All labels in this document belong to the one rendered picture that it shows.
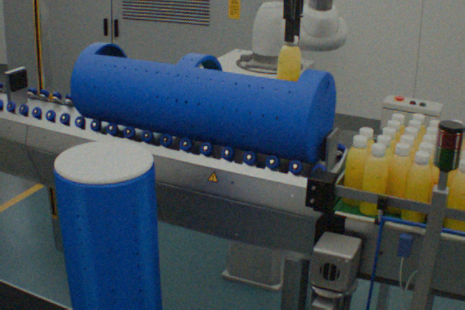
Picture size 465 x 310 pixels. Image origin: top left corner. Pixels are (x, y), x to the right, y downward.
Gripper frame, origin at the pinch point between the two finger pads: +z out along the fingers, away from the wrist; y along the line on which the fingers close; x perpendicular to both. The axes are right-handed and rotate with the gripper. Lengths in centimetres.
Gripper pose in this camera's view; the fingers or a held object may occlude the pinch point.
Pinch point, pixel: (292, 29)
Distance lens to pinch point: 176.2
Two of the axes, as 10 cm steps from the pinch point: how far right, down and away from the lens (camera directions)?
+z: -0.3, 9.4, 3.5
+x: 9.0, 1.8, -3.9
